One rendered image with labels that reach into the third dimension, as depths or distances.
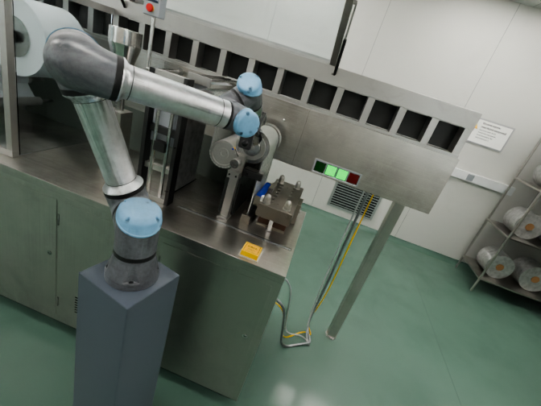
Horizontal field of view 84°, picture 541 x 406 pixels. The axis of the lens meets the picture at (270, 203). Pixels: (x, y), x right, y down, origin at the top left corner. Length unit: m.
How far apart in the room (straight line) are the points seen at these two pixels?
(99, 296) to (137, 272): 0.12
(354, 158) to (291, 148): 0.32
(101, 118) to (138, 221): 0.27
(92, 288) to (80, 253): 0.62
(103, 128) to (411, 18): 3.54
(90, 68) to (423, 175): 1.42
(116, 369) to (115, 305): 0.24
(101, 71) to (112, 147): 0.25
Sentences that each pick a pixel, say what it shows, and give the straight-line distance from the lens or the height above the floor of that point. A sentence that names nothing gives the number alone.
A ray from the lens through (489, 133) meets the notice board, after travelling 4.23.
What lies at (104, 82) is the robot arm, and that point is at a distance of 0.74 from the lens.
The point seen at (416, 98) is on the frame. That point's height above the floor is 1.63.
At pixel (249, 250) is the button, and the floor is 0.92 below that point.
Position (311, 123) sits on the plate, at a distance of 1.58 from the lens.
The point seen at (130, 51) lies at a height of 1.45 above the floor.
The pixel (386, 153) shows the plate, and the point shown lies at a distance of 1.61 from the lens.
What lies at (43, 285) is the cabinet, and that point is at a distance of 1.92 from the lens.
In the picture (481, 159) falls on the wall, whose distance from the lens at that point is 4.27.
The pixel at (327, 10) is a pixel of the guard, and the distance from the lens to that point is 1.42.
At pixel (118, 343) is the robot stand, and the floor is 0.76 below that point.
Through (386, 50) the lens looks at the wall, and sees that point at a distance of 3.94.
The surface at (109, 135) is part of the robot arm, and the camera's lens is 0.91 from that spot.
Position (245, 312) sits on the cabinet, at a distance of 1.34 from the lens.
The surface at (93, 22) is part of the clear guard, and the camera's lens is 1.92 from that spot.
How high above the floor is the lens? 1.57
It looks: 23 degrees down
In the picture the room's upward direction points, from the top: 18 degrees clockwise
